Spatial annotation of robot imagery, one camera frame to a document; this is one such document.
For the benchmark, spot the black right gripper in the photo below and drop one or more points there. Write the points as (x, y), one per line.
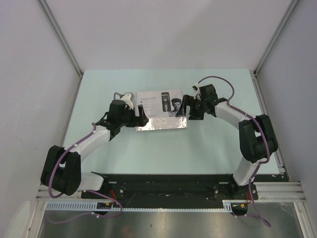
(187, 100)

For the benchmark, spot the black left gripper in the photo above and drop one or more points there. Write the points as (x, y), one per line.
(143, 119)

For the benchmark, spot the white box with black tray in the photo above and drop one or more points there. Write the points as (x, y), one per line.
(158, 119)

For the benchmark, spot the silver black hair clipper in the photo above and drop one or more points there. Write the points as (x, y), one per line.
(165, 99)

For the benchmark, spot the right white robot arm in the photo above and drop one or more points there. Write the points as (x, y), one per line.
(257, 139)

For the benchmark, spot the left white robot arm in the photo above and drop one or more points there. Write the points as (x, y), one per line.
(62, 172)

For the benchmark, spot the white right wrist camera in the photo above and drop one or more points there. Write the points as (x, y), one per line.
(196, 88)

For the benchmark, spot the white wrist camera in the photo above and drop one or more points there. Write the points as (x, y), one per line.
(196, 88)
(128, 99)

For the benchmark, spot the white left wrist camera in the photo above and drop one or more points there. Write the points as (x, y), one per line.
(128, 99)

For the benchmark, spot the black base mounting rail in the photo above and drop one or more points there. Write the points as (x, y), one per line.
(173, 191)

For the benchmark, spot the aluminium frame rail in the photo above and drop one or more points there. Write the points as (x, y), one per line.
(268, 192)

